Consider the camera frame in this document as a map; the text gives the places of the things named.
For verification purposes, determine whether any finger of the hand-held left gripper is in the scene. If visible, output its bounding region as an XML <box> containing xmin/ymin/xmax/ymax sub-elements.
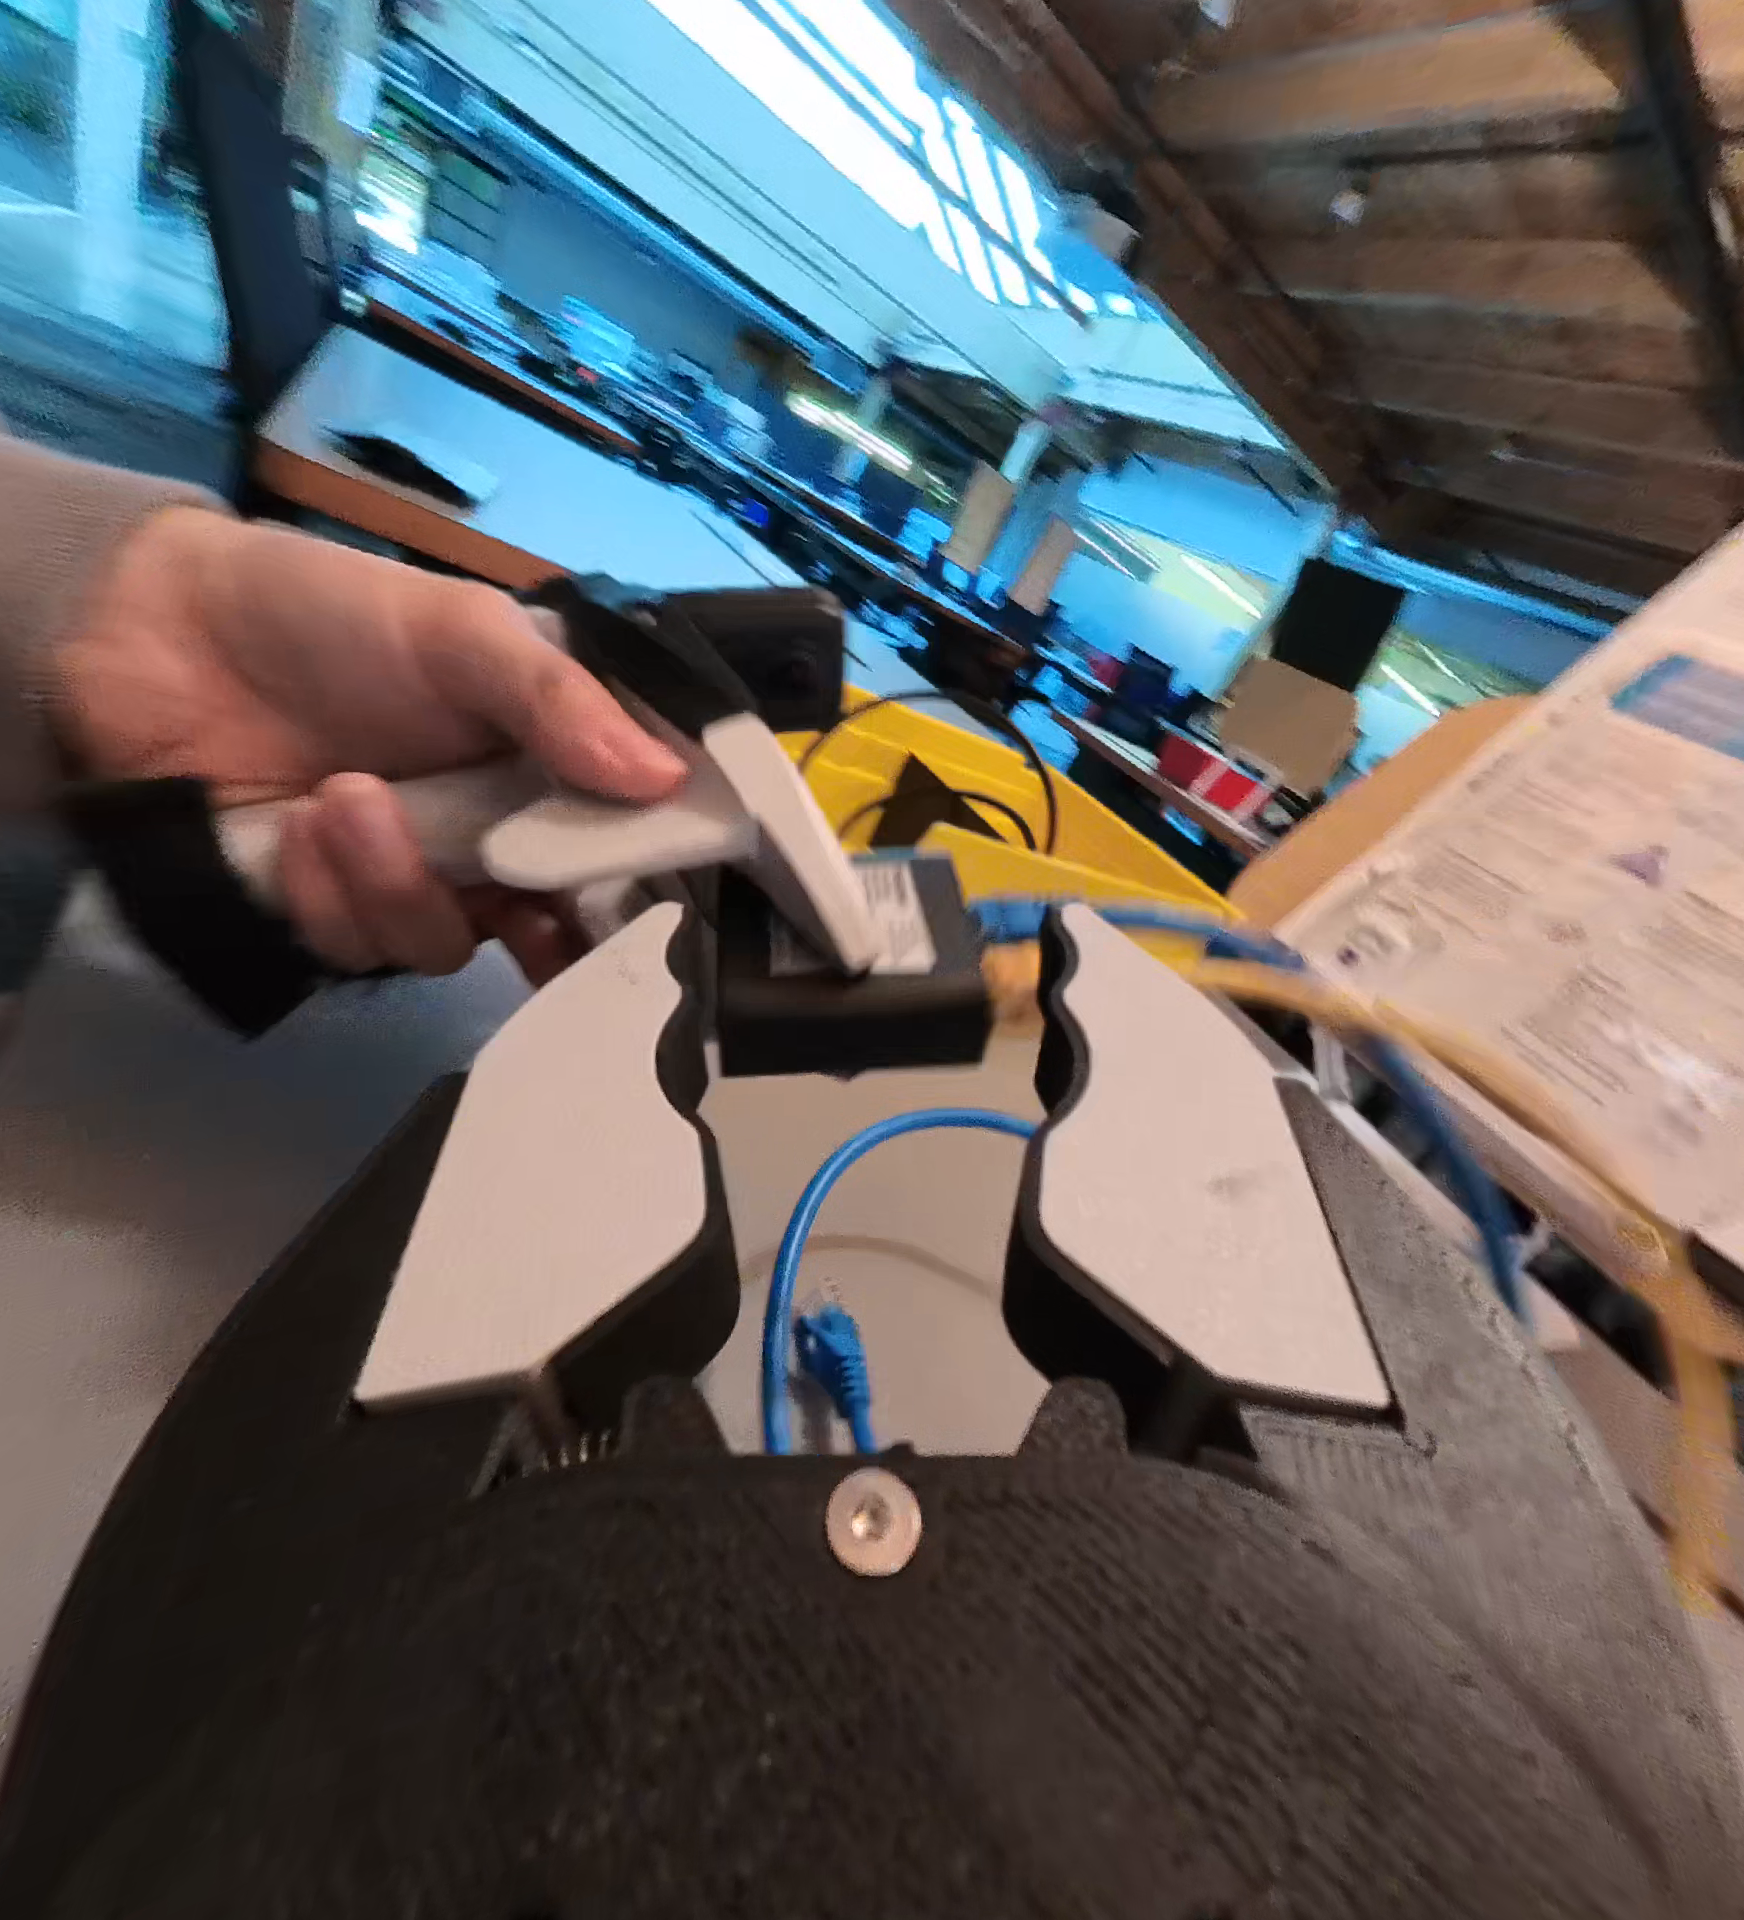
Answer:
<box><xmin>482</xmin><ymin>791</ymin><xmax>761</xmax><ymax>890</ymax></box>
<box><xmin>704</xmin><ymin>717</ymin><xmax>880</xmax><ymax>975</ymax></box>

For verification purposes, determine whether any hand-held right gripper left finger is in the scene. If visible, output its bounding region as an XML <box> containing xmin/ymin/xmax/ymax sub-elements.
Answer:
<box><xmin>351</xmin><ymin>899</ymin><xmax>741</xmax><ymax>1411</ymax></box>

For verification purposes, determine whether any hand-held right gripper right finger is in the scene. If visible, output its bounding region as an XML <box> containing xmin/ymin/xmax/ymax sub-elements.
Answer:
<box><xmin>1005</xmin><ymin>904</ymin><xmax>1397</xmax><ymax>1420</ymax></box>

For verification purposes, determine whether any black adapter box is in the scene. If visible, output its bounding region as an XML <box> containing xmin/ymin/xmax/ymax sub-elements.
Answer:
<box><xmin>714</xmin><ymin>851</ymin><xmax>996</xmax><ymax>1079</ymax></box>

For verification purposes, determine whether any yellow plastic bin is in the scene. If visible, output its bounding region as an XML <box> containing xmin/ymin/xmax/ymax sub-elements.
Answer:
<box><xmin>798</xmin><ymin>687</ymin><xmax>1241</xmax><ymax>924</ymax></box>

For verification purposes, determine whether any blue network cable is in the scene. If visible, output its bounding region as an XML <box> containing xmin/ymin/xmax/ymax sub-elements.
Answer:
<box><xmin>759</xmin><ymin>898</ymin><xmax>1533</xmax><ymax>1455</ymax></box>

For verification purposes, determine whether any yellow network cable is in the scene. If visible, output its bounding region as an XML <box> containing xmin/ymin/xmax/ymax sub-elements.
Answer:
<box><xmin>984</xmin><ymin>945</ymin><xmax>1744</xmax><ymax>1614</ymax></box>

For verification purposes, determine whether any person's left forearm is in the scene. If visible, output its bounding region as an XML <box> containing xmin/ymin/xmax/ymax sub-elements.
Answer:
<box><xmin>0</xmin><ymin>345</ymin><xmax>235</xmax><ymax>820</ymax></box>

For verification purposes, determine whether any grey desk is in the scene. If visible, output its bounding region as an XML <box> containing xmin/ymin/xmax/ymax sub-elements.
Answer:
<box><xmin>0</xmin><ymin>885</ymin><xmax>1744</xmax><ymax>1920</ymax></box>

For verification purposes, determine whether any person's left hand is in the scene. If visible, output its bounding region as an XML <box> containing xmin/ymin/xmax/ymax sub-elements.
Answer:
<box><xmin>55</xmin><ymin>510</ymin><xmax>694</xmax><ymax>984</ymax></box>

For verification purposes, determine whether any background white table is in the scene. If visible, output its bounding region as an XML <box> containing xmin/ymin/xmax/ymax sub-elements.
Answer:
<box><xmin>249</xmin><ymin>322</ymin><xmax>814</xmax><ymax>602</ymax></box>

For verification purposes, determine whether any black flat device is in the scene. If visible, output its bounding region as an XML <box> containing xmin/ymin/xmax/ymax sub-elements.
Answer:
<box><xmin>324</xmin><ymin>428</ymin><xmax>498</xmax><ymax>503</ymax></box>

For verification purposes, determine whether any red container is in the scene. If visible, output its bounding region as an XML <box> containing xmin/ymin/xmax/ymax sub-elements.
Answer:
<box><xmin>1157</xmin><ymin>726</ymin><xmax>1272</xmax><ymax>820</ymax></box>

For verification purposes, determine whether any brown cardboard panel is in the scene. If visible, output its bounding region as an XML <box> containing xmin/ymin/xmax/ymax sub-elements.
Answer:
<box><xmin>1224</xmin><ymin>661</ymin><xmax>1355</xmax><ymax>790</ymax></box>

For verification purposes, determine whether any cardboard box with label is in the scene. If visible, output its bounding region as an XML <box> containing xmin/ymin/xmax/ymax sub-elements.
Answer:
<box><xmin>1277</xmin><ymin>471</ymin><xmax>1744</xmax><ymax>1307</ymax></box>

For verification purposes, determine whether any black square panel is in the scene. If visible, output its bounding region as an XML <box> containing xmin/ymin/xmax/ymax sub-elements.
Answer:
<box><xmin>1269</xmin><ymin>555</ymin><xmax>1406</xmax><ymax>692</ymax></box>

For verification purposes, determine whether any thin black cable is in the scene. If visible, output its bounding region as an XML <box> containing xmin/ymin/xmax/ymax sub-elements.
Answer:
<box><xmin>798</xmin><ymin>687</ymin><xmax>1061</xmax><ymax>857</ymax></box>

